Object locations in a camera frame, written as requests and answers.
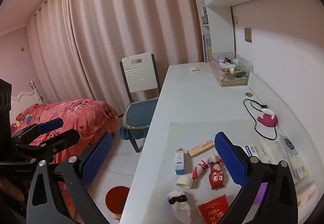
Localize small blue white carton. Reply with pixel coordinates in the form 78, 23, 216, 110
174, 148, 186, 176

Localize blue seat cushion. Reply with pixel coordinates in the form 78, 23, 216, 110
118, 97, 160, 142

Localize open paperback book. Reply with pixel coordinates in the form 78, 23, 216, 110
261, 128, 311, 182

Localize pink mini iron with cord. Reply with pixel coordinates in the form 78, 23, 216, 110
243, 99, 278, 141

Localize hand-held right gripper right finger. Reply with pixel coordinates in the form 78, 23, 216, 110
214, 131, 298, 224

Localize blue white medicine box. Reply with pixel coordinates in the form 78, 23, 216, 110
244, 144, 259, 158

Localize white bed headboard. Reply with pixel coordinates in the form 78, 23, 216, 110
10, 82, 44, 114

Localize white chair dark frame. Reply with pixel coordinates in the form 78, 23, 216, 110
119, 52, 162, 153

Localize red paper cup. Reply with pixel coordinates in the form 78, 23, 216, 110
197, 194, 230, 224

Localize white bookcase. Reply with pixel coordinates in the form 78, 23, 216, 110
187, 0, 236, 63

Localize wooden block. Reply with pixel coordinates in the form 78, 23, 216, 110
188, 138, 216, 158

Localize pink pleated curtain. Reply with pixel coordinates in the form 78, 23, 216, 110
26, 0, 203, 116

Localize beige tape roll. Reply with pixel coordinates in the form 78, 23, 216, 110
176, 175, 195, 190

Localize white crumpled cloth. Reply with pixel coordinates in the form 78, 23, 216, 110
166, 190, 193, 223

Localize red bear toy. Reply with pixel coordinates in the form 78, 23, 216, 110
208, 160, 226, 190

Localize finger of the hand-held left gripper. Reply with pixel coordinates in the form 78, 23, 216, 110
11, 117, 64, 142
15, 129, 80, 164

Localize black hair tie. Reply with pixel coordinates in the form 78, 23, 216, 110
169, 195, 188, 205

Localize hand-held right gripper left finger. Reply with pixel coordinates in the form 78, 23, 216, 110
27, 132, 113, 224

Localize white plastic package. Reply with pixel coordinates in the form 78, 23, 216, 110
295, 179, 319, 208

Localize white cat plush red bow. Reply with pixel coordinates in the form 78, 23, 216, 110
191, 153, 223, 181

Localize clear plastic organizer box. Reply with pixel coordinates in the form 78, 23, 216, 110
208, 52, 253, 87

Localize red trash bin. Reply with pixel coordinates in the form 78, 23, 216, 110
105, 186, 131, 221

